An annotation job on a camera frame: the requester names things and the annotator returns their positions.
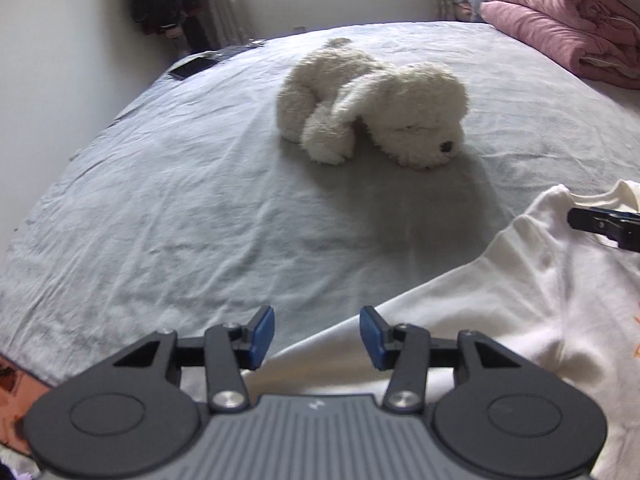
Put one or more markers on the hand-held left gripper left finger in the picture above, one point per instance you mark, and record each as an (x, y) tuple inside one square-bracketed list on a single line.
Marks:
[(262, 336)]

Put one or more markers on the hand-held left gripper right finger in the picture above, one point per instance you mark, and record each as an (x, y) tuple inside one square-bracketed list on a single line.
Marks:
[(372, 335)]

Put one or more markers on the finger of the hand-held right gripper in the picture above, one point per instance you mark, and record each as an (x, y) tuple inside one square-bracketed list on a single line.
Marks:
[(607, 225)]

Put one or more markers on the white sweatshirt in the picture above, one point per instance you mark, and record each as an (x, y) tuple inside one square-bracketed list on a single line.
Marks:
[(500, 310)]

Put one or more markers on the pink folded quilt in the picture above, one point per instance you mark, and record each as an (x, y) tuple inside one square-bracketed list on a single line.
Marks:
[(565, 20)]

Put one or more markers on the white plush dog toy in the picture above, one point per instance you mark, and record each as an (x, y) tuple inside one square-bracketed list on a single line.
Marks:
[(380, 105)]

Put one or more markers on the orange printed box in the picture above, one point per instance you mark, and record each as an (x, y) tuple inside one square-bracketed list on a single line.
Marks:
[(20, 400)]

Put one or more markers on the black phone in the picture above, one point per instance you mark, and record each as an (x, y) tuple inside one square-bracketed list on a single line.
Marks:
[(192, 66)]

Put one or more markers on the dark flat item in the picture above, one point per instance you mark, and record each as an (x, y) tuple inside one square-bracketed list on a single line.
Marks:
[(235, 50)]

